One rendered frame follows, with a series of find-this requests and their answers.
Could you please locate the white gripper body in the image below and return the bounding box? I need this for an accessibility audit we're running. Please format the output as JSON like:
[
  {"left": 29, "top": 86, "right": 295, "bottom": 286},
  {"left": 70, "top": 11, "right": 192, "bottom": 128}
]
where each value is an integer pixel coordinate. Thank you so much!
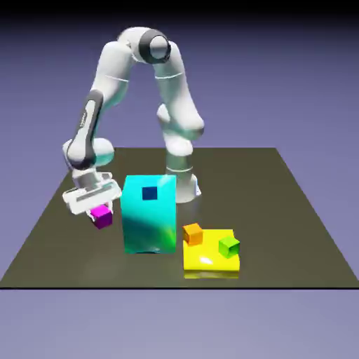
[{"left": 62, "top": 180, "right": 123, "bottom": 216}]

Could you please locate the large yellow box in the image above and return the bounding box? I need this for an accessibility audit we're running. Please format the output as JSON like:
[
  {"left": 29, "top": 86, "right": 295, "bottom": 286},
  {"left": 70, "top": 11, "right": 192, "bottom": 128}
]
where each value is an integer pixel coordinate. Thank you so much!
[{"left": 182, "top": 229, "right": 241, "bottom": 272}]

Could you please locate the small orange cube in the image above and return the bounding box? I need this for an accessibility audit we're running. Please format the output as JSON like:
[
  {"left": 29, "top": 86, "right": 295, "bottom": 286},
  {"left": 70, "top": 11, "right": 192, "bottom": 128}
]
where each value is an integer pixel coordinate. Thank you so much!
[{"left": 182, "top": 223, "right": 204, "bottom": 245}]

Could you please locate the small magenta cube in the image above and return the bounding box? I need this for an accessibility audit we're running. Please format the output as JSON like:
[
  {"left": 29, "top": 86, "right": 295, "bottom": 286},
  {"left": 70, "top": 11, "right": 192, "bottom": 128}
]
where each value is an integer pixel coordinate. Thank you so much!
[{"left": 90, "top": 204, "right": 114, "bottom": 230}]

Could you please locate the large cyan box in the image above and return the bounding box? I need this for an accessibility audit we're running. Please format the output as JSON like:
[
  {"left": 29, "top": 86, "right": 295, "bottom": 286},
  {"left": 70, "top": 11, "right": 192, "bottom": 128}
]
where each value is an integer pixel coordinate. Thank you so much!
[{"left": 120, "top": 174, "right": 177, "bottom": 255}]

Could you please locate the small green cube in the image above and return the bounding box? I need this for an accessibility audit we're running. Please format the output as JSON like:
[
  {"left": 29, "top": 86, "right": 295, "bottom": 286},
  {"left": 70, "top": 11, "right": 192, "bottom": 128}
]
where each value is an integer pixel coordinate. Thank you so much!
[{"left": 217, "top": 235, "right": 241, "bottom": 259}]

